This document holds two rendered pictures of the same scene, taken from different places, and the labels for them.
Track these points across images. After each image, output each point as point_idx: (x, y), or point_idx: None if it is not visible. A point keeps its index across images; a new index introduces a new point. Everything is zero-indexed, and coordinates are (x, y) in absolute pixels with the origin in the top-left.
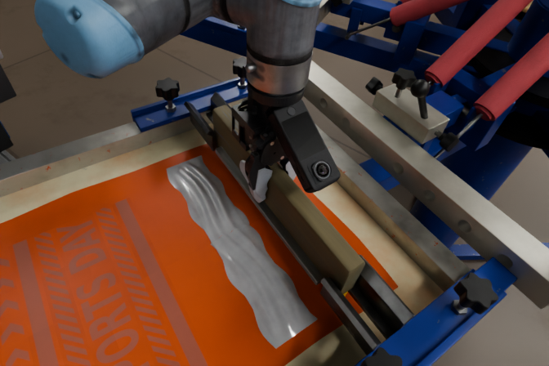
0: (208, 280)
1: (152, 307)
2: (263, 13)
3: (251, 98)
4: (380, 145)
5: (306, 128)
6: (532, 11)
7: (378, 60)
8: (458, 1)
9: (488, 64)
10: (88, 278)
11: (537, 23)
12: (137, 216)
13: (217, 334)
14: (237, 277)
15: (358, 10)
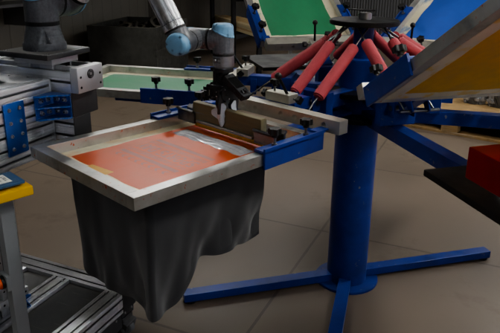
0: (207, 149)
1: (187, 154)
2: (219, 41)
3: (214, 77)
4: (271, 108)
5: (236, 80)
6: None
7: None
8: (302, 62)
9: None
10: (158, 152)
11: None
12: (167, 141)
13: (216, 155)
14: (219, 146)
15: (254, 79)
